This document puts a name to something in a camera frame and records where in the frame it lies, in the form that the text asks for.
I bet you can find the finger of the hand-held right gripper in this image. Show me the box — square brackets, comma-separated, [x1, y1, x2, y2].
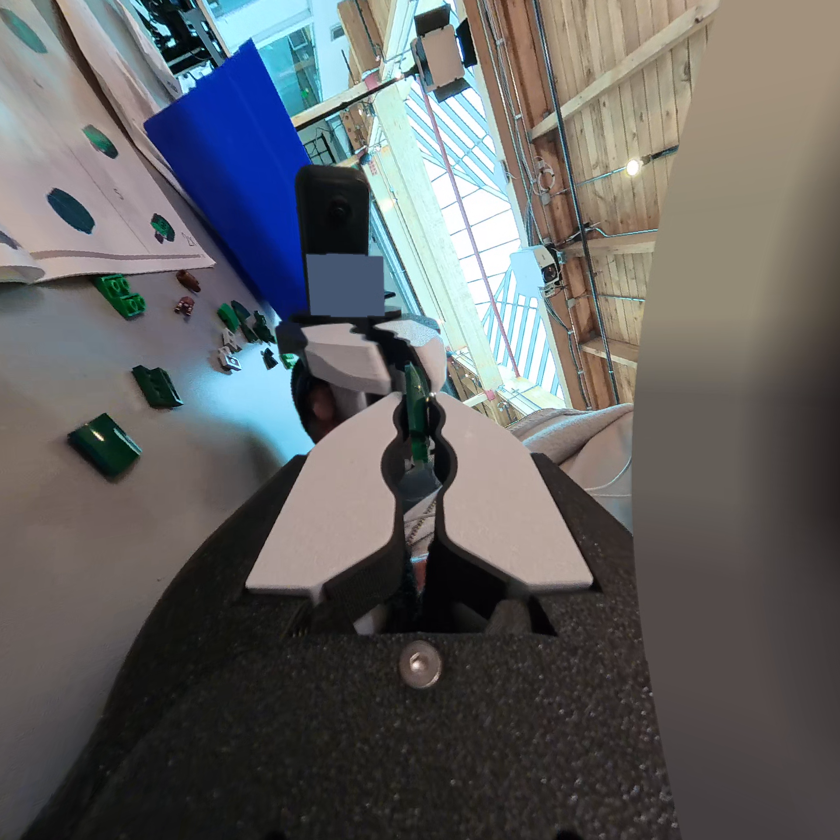
[304, 320, 399, 396]
[375, 317, 450, 401]

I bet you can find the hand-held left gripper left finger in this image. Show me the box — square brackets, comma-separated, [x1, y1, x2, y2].
[245, 391, 404, 606]

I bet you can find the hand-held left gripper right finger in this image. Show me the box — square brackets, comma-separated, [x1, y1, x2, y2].
[427, 392, 595, 588]

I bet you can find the green toy brick assembly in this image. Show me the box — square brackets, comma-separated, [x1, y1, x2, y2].
[402, 363, 432, 462]

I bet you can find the white desk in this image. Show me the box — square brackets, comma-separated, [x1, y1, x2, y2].
[0, 131, 342, 840]

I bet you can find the blue panel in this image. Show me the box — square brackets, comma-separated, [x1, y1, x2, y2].
[143, 38, 317, 317]

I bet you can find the person's grey hoodie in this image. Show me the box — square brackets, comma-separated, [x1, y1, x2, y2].
[399, 402, 635, 547]

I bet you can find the light stand pole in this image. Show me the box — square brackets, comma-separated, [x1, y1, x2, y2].
[291, 71, 422, 130]

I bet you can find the dark green flat toy plate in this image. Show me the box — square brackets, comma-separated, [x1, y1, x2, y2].
[131, 365, 184, 410]

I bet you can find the studio light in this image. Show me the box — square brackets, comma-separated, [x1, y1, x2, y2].
[411, 5, 479, 103]

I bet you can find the paper sheet with green dots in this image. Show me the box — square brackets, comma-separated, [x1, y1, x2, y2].
[0, 0, 217, 284]

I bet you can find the dark green sloped toy brick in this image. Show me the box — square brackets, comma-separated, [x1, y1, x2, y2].
[67, 413, 143, 477]

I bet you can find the plain white paper sheet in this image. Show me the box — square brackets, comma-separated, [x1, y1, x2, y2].
[56, 0, 184, 136]

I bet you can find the white security camera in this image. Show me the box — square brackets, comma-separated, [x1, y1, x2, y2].
[510, 243, 566, 298]

